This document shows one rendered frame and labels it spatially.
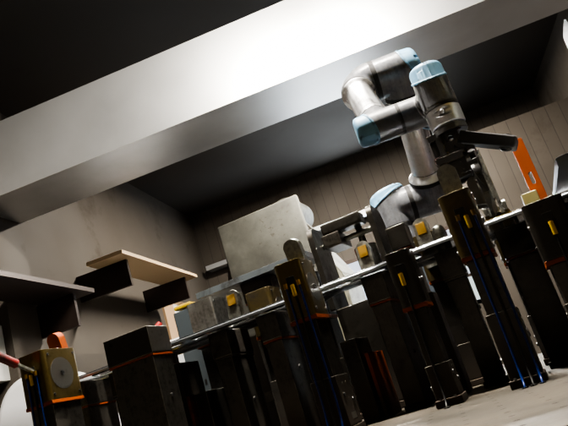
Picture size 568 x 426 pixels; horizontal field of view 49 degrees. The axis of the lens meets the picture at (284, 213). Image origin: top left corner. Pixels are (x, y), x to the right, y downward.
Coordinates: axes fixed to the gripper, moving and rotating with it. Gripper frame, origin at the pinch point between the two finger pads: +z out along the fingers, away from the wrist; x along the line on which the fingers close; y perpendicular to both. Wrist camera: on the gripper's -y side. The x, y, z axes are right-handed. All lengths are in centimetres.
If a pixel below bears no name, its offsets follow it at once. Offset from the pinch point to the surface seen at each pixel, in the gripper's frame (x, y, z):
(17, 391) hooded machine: -139, 266, -26
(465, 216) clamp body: 20.8, 5.1, 2.7
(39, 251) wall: -238, 319, -139
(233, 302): -17, 70, -5
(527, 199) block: -15.8, -7.1, -2.7
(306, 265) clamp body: 13.4, 37.7, -1.0
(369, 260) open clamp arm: -17.6, 31.7, -2.7
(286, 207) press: -461, 191, -163
